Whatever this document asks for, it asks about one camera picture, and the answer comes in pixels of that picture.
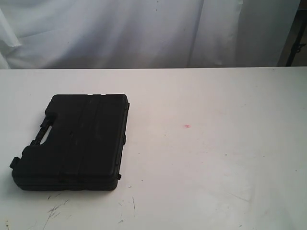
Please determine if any white backdrop curtain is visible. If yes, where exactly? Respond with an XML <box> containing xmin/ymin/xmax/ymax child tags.
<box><xmin>0</xmin><ymin>0</ymin><xmax>300</xmax><ymax>69</ymax></box>

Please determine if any black plastic carrying case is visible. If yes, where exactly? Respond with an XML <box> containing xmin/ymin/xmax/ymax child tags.
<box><xmin>10</xmin><ymin>94</ymin><xmax>130</xmax><ymax>191</ymax></box>

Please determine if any black metal stand pole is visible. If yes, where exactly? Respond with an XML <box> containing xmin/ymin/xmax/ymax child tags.
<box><xmin>285</xmin><ymin>0</ymin><xmax>307</xmax><ymax>67</ymax></box>

